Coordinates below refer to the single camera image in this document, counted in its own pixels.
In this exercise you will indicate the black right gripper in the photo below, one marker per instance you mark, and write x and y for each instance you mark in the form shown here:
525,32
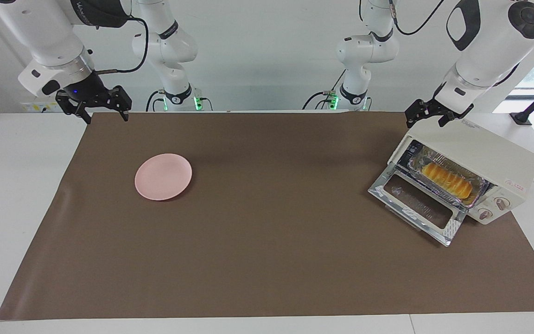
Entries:
84,93

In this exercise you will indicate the yellow twisted bread loaf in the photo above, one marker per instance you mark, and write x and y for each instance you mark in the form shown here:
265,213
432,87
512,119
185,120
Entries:
448,181

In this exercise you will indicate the brown table mat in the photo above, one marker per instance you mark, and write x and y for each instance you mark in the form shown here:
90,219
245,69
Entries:
276,222

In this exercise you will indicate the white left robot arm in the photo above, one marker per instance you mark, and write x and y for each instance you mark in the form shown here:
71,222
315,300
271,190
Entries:
489,51

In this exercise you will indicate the glass oven door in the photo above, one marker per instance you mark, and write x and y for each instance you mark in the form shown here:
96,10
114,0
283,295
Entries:
387,185

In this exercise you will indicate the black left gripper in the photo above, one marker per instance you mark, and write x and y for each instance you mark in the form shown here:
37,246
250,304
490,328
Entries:
438,109

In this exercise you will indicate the small cream oven knob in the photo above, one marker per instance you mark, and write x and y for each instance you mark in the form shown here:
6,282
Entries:
485,214

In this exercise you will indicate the pink round plate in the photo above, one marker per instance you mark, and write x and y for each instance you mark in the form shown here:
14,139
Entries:
162,177

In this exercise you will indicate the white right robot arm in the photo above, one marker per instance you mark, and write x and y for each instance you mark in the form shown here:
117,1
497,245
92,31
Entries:
49,37

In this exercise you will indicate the cream toaster oven body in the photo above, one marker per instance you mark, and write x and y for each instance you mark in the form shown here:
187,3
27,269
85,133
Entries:
480,148

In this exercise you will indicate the white box yellow labels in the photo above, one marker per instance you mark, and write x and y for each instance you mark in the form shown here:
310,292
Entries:
35,106

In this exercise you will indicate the large cream oven knob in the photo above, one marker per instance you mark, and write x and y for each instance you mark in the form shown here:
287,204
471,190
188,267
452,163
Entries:
501,203

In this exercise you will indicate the silver aluminium foil tray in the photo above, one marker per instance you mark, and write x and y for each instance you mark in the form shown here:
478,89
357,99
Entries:
434,160

